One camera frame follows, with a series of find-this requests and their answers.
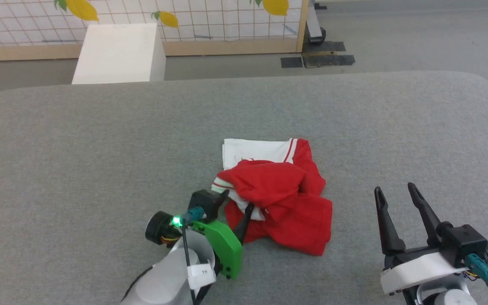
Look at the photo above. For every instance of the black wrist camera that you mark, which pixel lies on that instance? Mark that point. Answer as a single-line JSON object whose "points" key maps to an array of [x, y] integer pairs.
{"points": [[464, 243], [206, 203]]}

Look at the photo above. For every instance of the red and white jersey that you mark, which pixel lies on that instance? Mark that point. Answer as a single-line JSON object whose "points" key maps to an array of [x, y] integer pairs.
{"points": [[286, 190]]}

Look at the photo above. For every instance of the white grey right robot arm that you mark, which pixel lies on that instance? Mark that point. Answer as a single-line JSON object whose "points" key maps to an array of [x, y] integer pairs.
{"points": [[443, 296]]}

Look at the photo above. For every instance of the white square box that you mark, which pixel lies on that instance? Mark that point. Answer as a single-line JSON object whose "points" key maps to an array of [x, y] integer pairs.
{"points": [[117, 55]]}

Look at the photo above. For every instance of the grey fabric sofa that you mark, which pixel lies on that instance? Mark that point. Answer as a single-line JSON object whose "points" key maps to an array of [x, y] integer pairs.
{"points": [[79, 161]]}

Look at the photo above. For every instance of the grey wheeled stand base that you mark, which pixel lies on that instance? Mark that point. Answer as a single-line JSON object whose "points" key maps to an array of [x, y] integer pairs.
{"points": [[315, 27]]}

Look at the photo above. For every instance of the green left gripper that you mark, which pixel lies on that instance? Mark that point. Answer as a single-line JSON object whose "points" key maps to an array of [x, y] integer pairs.
{"points": [[225, 250]]}

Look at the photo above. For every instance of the lemon print partition screen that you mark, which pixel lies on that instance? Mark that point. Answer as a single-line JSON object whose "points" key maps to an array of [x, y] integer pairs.
{"points": [[227, 21]]}

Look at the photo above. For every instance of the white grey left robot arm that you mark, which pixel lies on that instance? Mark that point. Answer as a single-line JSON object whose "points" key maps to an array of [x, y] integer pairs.
{"points": [[163, 279]]}

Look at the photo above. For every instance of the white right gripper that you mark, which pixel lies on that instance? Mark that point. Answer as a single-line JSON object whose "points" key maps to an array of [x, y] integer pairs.
{"points": [[417, 269]]}

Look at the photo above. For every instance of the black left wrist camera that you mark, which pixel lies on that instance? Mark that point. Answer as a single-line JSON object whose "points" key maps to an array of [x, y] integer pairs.
{"points": [[206, 203]]}

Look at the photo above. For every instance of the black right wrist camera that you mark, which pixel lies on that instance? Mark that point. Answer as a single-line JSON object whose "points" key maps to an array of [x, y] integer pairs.
{"points": [[464, 243]]}

